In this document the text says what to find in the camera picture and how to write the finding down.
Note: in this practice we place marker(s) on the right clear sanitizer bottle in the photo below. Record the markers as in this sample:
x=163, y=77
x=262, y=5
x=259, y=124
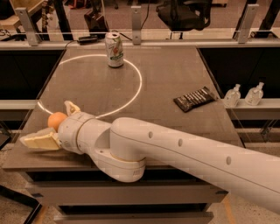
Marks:
x=254, y=95

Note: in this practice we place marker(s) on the middle metal rail bracket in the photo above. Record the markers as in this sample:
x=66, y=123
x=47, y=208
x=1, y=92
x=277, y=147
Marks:
x=136, y=24

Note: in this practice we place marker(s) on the right metal rail bracket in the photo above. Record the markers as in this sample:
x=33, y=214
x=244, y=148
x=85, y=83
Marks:
x=246, y=23

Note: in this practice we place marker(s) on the left metal rail bracket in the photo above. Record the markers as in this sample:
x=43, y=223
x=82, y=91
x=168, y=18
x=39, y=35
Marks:
x=26, y=21

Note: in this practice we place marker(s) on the clear sanitizer bottle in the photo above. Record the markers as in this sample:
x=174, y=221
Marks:
x=232, y=96
x=254, y=95

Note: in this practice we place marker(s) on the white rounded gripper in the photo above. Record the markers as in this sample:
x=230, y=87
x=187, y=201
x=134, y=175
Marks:
x=68, y=131

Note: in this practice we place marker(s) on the grey drawer cabinet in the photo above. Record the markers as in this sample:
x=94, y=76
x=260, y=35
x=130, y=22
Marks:
x=161, y=196

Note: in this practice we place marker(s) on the orange fruit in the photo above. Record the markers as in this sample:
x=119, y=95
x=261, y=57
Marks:
x=55, y=119

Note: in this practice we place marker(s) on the black office chair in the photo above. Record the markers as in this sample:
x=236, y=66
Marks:
x=185, y=15

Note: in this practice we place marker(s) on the metal rail bracket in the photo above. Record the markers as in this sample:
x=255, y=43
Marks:
x=26, y=21
x=136, y=24
x=246, y=23

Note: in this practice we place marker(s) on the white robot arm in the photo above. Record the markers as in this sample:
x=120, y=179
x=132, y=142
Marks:
x=120, y=149

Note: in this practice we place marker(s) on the black rxbar chocolate wrapper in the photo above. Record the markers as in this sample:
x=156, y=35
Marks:
x=195, y=99

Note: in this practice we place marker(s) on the left clear sanitizer bottle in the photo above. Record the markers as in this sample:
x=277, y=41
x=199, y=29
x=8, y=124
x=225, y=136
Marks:
x=232, y=96

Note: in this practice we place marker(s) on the black power adapter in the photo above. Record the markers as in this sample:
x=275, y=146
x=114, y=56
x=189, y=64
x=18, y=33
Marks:
x=87, y=40

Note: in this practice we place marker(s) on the white green soda can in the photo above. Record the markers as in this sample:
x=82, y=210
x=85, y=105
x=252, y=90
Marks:
x=114, y=49

